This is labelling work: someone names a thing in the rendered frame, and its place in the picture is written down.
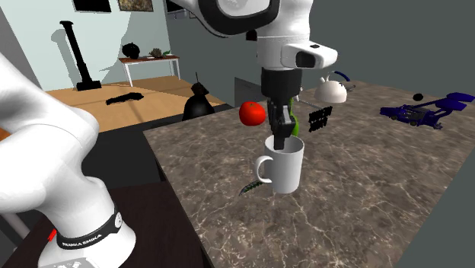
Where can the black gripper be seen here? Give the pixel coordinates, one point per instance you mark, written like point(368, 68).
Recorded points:
point(280, 83)

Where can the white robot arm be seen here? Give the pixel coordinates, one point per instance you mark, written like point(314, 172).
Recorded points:
point(44, 156)

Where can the green curved vegetable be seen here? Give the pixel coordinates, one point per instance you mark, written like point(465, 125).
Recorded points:
point(297, 128)

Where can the red tomato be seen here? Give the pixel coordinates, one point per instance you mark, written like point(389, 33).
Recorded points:
point(252, 114)

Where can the black slotted kitchen tool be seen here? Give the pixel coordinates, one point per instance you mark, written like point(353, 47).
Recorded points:
point(320, 118)

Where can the white mug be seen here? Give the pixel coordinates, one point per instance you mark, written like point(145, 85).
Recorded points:
point(285, 170)

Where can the grey cabinet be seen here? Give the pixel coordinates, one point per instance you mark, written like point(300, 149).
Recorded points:
point(246, 92)

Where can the black rounded figure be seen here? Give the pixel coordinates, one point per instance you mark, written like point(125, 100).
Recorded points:
point(198, 105)

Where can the small black ball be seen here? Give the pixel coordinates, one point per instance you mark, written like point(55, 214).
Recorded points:
point(418, 97)

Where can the blue toy vehicle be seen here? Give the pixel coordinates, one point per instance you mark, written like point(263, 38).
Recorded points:
point(423, 111)

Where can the white-legged side table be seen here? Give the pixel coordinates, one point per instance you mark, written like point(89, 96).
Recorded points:
point(148, 59)

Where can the black flat floor object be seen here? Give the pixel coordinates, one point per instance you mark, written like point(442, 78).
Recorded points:
point(124, 98)

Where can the black upright floor stand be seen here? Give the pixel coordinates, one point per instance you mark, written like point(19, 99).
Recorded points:
point(80, 63)

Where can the brown wall picture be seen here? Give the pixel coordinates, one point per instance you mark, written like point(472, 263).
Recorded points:
point(135, 4)

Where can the black wall picture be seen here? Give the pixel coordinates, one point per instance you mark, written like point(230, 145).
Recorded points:
point(92, 5)

